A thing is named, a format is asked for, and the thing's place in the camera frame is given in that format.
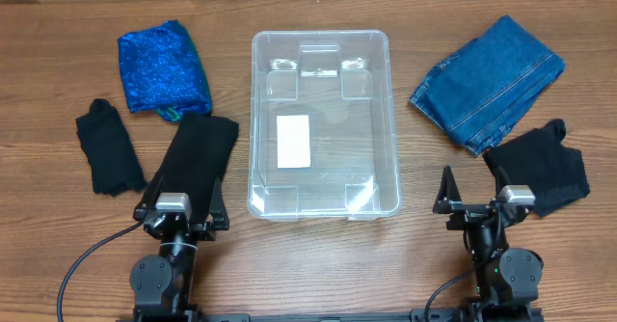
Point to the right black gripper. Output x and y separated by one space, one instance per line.
475 209

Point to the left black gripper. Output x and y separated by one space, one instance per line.
199 226

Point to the long black cloth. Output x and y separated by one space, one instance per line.
197 156

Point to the small black cloth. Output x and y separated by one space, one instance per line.
106 143

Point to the blue denim jeans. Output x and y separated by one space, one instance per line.
477 94

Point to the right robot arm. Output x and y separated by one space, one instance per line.
507 278

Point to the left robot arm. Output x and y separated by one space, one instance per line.
162 283

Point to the white paper label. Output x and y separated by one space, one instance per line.
293 148

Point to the shiny blue sequin cloth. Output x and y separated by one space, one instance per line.
161 72

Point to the clear plastic storage bin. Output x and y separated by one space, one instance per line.
342 81

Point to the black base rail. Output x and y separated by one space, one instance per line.
415 315

